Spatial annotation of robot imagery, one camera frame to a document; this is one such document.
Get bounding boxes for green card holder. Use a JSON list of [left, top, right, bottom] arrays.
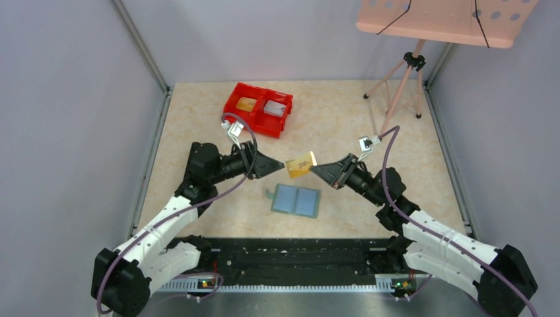
[[265, 184, 321, 219]]

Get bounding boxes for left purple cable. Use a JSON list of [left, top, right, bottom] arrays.
[[96, 112, 259, 316]]

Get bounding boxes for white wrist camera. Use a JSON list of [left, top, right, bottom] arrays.
[[221, 120, 244, 149], [357, 136, 381, 162]]

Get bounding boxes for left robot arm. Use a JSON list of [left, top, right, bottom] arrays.
[[91, 141, 285, 316]]

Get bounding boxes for silver card in bin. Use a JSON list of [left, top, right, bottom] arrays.
[[263, 100, 287, 118]]

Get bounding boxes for pink perforated tray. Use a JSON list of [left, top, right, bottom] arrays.
[[356, 0, 538, 49]]

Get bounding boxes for red two-compartment bin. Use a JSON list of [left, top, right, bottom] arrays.
[[223, 83, 293, 139]]

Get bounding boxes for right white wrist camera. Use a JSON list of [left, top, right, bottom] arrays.
[[357, 136, 381, 162]]

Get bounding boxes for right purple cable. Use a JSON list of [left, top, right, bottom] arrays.
[[379, 125, 539, 317]]

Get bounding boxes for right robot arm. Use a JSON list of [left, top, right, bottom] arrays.
[[310, 154, 538, 316]]

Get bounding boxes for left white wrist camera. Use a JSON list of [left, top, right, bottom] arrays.
[[221, 120, 244, 149]]

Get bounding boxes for purple cable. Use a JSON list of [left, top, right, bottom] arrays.
[[96, 112, 259, 316], [379, 125, 539, 317]]

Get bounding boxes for pink tripod stand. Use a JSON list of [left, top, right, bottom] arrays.
[[363, 39, 426, 134]]

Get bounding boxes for gold card in bin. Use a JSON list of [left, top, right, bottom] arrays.
[[236, 97, 256, 112]]

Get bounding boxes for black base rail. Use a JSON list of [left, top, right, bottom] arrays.
[[153, 236, 447, 290]]

